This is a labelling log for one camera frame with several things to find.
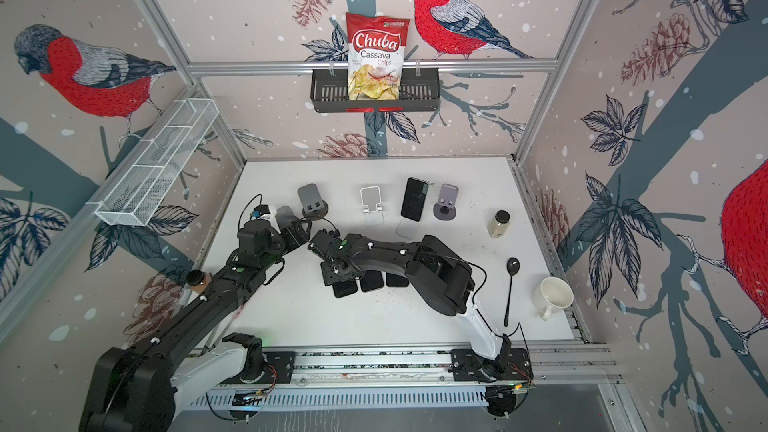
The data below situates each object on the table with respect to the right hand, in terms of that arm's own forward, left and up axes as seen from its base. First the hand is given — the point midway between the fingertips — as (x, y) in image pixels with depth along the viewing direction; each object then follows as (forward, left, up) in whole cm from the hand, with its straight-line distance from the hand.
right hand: (337, 275), depth 90 cm
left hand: (+10, +8, +15) cm, 20 cm away
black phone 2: (-1, -17, 0) cm, 17 cm away
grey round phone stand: (+25, -35, +1) cm, 43 cm away
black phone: (-4, -3, 0) cm, 5 cm away
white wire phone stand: (+23, -9, +9) cm, 26 cm away
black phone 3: (+22, -23, +11) cm, 34 cm away
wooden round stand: (+17, +19, +6) cm, 26 cm away
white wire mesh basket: (+6, +45, +31) cm, 55 cm away
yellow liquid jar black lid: (+15, -50, +6) cm, 53 cm away
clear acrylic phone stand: (+18, -22, -1) cm, 28 cm away
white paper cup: (-5, -61, +5) cm, 62 cm away
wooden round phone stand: (+23, +12, +6) cm, 27 cm away
